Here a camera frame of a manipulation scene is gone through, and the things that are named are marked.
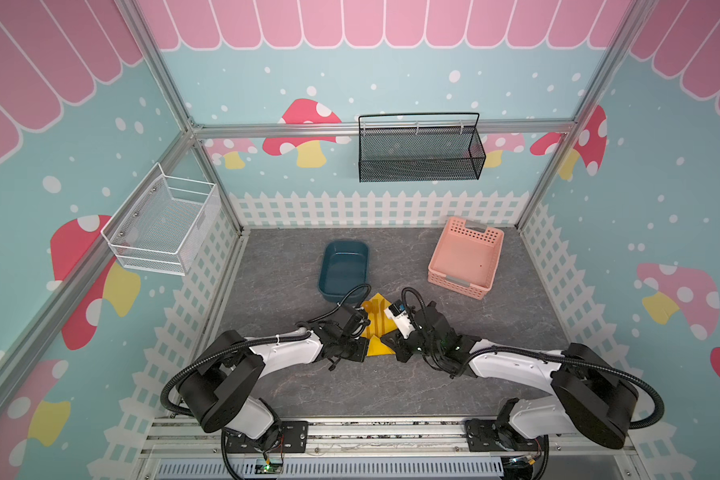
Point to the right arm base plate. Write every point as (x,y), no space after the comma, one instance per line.
(484,435)

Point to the orange plastic fork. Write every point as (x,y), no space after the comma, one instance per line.
(376,322)

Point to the aluminium front rail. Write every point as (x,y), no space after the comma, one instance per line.
(330,436)

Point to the white wire mesh basket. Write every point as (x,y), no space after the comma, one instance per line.
(163,224)

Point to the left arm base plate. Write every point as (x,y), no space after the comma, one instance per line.
(281,437)

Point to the yellow paper napkin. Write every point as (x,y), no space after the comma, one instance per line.
(376,347)

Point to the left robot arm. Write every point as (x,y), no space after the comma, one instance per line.
(215,389)

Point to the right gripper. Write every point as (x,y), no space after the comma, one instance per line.
(414,341)

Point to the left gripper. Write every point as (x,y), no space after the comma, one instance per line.
(361,351)

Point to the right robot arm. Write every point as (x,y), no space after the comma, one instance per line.
(584,393)

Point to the orange plastic knife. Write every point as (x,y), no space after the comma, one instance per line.
(384,321)

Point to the black wire mesh basket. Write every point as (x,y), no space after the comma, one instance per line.
(417,147)

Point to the pink perforated plastic basket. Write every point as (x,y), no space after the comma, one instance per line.
(466,257)

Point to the white slotted cable duct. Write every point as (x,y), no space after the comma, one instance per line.
(372,468)

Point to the dark teal plastic tub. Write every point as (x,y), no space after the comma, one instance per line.
(345,266)

